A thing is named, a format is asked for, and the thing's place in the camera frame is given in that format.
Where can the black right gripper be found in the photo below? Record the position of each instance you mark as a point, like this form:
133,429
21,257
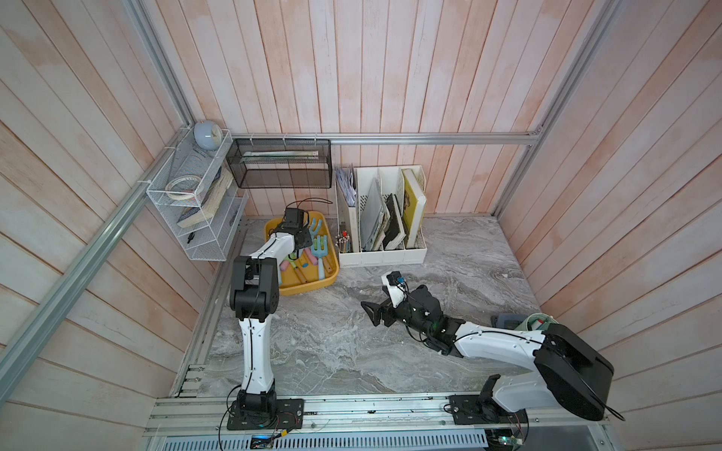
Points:
376,318

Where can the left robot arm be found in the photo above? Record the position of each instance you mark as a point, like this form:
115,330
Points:
254,297

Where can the light blue hand fork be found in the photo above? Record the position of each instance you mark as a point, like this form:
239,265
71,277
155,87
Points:
320,250

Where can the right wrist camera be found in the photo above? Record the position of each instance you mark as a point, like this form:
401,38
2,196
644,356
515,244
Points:
395,287

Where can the green bucket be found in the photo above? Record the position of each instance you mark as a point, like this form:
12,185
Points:
536,322

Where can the yellow book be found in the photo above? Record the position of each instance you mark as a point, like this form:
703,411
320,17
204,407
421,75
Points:
414,203

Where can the yellow storage tray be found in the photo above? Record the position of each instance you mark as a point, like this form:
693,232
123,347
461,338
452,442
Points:
304,272

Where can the blue grey small device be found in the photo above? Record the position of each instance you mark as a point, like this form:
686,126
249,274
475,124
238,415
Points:
507,321

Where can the tape roll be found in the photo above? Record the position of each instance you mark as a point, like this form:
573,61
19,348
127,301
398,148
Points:
183,188

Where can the white wire shelf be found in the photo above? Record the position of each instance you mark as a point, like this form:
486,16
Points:
209,241

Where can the books on wire shelf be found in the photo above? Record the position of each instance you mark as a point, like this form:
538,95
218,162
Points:
211,202

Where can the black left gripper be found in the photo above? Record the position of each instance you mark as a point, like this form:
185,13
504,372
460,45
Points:
306,236

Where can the white file organizer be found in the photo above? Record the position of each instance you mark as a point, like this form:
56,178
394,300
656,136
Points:
369,206

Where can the black mesh basket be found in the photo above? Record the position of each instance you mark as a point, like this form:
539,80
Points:
281,163

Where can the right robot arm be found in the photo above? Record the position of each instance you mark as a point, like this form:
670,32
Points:
562,370

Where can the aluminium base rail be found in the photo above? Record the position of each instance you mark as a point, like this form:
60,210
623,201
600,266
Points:
179,417

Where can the coloured pencils bundle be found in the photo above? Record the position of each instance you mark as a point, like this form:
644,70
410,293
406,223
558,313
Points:
344,242

